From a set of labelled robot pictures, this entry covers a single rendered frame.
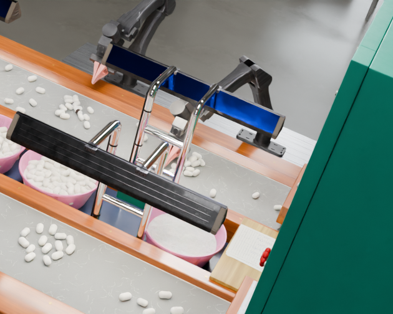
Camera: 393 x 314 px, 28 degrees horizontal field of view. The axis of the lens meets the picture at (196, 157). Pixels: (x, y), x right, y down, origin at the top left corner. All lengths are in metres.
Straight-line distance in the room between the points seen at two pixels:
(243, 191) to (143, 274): 0.60
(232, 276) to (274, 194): 0.53
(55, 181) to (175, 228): 0.41
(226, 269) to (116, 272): 0.32
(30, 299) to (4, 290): 0.07
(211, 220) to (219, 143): 0.91
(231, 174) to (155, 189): 0.80
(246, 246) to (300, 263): 0.96
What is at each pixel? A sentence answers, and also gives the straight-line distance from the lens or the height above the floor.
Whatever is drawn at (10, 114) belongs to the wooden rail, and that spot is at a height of 0.76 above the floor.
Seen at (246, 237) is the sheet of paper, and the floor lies 0.78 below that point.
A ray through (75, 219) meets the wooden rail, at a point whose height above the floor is 0.77.
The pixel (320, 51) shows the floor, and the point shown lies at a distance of 5.80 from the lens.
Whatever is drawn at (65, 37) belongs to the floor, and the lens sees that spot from 4.97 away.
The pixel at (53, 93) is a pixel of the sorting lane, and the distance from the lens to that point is 2.96.
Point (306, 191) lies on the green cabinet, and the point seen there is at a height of 1.53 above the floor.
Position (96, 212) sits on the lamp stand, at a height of 0.78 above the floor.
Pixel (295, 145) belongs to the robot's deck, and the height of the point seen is 0.67.
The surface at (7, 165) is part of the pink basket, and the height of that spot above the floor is 0.72.
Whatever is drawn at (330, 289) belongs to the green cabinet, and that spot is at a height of 1.35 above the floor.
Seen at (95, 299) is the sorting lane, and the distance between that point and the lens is 2.17.
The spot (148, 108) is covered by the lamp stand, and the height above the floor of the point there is 1.04.
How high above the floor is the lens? 2.28
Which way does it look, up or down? 33 degrees down
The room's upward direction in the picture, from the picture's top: 18 degrees clockwise
